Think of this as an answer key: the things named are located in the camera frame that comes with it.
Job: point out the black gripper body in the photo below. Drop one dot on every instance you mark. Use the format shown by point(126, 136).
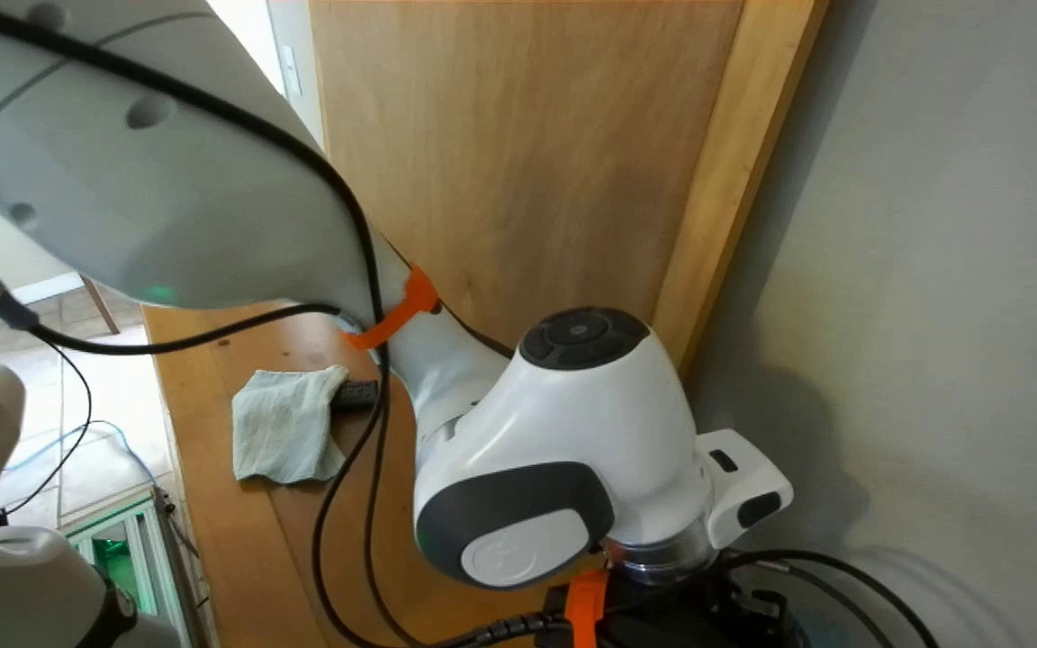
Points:
point(684, 615)

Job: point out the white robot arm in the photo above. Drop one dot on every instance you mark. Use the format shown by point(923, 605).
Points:
point(567, 418)

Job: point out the white terry cloth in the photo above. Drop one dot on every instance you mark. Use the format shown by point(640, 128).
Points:
point(286, 422)

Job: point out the black remote control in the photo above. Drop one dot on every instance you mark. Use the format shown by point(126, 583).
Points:
point(357, 393)

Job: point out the green and white rack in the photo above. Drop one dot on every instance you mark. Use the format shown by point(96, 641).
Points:
point(126, 560)

